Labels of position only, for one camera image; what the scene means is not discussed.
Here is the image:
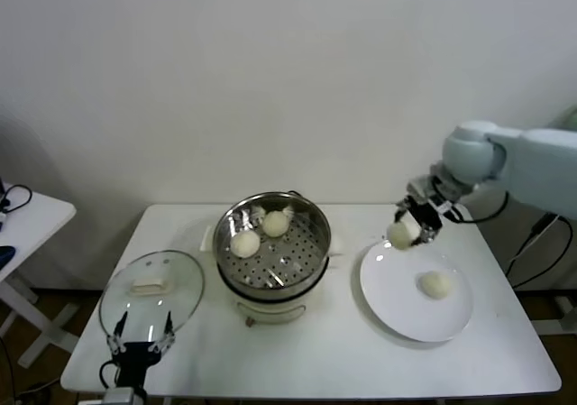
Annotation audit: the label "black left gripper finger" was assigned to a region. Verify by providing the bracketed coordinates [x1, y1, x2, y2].
[105, 310, 130, 354]
[151, 310, 176, 353]

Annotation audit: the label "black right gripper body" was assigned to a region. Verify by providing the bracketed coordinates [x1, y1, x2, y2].
[407, 194, 455, 231]

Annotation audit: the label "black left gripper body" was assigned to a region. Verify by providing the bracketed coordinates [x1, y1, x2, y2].
[110, 341, 162, 387]

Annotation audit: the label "white steamed baozi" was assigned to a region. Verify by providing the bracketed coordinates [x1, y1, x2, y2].
[418, 270, 453, 301]
[261, 210, 290, 239]
[386, 221, 420, 252]
[230, 231, 261, 260]

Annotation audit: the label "glass lid with cream handle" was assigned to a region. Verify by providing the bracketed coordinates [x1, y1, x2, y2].
[97, 250, 206, 345]

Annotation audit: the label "perforated steel steamer basket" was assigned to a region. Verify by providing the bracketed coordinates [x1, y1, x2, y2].
[211, 190, 332, 300]

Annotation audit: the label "white round plate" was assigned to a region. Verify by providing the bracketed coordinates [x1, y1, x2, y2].
[359, 238, 474, 344]

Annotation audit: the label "cream electric cooking pot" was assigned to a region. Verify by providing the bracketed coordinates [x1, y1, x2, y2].
[199, 225, 347, 329]

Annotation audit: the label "white side table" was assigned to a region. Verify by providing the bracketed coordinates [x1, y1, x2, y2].
[0, 183, 78, 370]

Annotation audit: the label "white table base foot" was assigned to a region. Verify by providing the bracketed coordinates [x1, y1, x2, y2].
[531, 294, 577, 336]

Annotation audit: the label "pale green appliance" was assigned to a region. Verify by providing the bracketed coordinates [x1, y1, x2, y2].
[556, 106, 577, 132]

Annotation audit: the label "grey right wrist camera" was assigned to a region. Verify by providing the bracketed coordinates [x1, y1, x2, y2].
[408, 174, 436, 198]

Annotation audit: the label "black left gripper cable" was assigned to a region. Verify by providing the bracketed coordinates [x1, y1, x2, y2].
[98, 360, 121, 388]

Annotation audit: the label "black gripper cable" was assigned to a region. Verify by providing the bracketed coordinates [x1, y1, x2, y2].
[448, 190, 510, 225]
[98, 360, 121, 388]

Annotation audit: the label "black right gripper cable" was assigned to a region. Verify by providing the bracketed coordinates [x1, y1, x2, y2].
[448, 190, 510, 225]

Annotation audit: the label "black power cable with adapter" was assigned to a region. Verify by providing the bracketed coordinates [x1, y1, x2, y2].
[503, 213, 573, 289]

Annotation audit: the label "black looped cable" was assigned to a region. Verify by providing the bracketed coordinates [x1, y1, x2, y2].
[0, 184, 33, 210]

